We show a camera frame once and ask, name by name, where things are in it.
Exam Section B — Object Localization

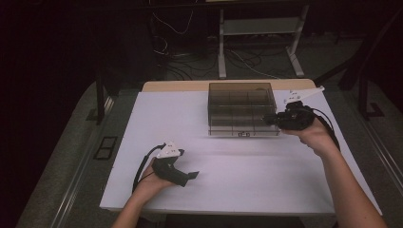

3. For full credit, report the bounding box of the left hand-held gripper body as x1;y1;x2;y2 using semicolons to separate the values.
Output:
151;141;185;185

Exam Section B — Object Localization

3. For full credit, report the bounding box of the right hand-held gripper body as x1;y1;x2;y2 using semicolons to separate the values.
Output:
277;85;326;132

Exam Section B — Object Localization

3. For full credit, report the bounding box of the dark transparent drawer box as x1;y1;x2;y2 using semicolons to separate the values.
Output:
207;82;278;129

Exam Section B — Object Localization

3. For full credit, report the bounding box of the transparent drawer with handle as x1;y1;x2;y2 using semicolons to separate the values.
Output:
207;122;281;138

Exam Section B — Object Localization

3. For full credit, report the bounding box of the person's right hand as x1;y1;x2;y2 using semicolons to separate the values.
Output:
281;118;340;159

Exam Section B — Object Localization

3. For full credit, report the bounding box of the person's left hand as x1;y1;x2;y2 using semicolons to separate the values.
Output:
131;157;175;205

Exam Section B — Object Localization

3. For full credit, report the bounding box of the white board sheet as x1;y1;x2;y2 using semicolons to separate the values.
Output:
99;89;383;218

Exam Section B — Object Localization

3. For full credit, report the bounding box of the wooden table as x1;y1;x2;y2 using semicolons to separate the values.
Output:
141;78;317;93

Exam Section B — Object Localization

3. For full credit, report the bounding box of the black metal stand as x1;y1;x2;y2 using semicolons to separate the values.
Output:
86;70;123;126
313;9;403;122

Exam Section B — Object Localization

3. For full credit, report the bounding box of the white metal stand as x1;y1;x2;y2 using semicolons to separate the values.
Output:
217;4;310;80

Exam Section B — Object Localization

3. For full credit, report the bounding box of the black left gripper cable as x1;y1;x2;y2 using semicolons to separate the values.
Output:
131;142;167;193

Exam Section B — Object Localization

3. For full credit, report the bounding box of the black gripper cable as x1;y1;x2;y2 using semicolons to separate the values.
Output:
311;107;342;152
131;142;167;193

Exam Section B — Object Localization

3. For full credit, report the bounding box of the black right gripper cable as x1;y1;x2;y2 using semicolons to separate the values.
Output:
311;107;342;152

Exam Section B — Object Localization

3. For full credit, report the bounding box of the black floor outlet frame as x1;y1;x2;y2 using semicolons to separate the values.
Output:
92;135;119;162

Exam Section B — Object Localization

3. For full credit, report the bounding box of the tangle of black floor cables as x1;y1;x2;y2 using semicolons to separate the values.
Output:
151;34;288;81

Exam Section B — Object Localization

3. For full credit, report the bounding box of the metal floor rail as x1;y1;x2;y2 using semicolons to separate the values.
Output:
355;115;403;194
49;94;116;228

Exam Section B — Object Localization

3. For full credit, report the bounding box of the white floor cable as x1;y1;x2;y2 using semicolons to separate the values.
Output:
151;9;195;36

